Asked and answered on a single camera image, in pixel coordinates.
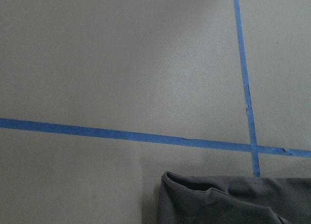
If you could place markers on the dark brown t-shirt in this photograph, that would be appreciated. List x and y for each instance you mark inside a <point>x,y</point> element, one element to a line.
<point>233,200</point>

